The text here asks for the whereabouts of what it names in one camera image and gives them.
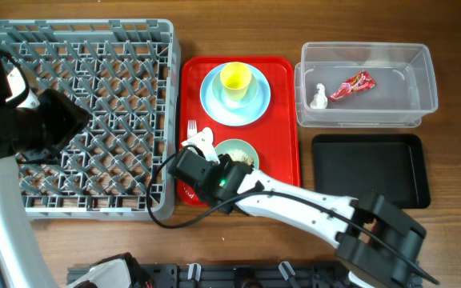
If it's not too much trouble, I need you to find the grey dishwasher rack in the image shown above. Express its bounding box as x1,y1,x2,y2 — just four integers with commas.
0,19,181,221

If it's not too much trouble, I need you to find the black waste tray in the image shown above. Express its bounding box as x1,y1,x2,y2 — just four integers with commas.
311,134,431,209

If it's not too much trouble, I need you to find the yellow plastic cup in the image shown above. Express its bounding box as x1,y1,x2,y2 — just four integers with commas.
219,62,252,101

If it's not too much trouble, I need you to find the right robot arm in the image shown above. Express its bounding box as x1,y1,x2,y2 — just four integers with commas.
169,142,438,287

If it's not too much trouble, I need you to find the red snack wrapper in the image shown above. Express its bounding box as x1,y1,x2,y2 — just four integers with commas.
328,70,377,102

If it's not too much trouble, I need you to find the light blue plate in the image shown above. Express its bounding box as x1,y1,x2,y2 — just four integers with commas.
199,64,271,126

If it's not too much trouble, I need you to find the light blue bowl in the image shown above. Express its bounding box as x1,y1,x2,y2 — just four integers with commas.
212,72,259,110

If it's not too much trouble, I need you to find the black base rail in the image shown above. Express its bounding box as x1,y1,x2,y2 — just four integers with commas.
66,260,355,288

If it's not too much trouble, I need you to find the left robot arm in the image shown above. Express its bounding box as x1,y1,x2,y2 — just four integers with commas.
0,50,91,287

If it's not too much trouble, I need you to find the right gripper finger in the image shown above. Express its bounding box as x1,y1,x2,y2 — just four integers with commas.
181,134,206,146
202,138,219,163

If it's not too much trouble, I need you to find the clear plastic bin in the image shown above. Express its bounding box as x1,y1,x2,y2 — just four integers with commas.
295,42,439,128

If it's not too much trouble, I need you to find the white tissue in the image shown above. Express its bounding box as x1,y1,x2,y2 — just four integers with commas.
309,83,328,109

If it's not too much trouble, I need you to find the red plastic tray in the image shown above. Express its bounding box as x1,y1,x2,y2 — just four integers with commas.
178,56,301,186

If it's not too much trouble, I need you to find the green bowl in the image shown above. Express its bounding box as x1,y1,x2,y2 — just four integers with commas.
214,139,259,169

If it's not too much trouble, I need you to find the white plastic fork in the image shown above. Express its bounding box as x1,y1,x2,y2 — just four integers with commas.
186,120,198,138

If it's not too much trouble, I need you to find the food scraps and rice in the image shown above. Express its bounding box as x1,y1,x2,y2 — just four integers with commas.
228,150,255,166

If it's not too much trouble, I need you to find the white plastic spoon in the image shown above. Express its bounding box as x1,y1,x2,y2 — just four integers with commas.
201,127,214,145

